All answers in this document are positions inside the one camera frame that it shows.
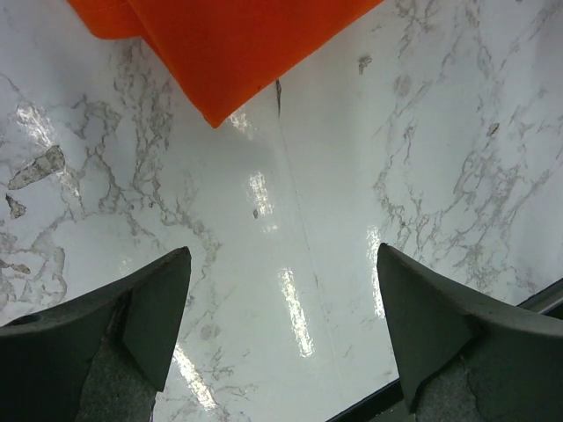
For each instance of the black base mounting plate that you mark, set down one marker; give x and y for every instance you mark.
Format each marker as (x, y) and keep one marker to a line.
(446, 398)

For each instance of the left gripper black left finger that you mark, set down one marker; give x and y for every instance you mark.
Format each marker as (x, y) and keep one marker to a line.
(103, 356)

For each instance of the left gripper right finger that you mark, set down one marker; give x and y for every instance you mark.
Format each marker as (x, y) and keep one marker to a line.
(513, 356)

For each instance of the orange t shirt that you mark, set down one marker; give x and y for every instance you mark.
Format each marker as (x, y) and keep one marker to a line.
(224, 52)

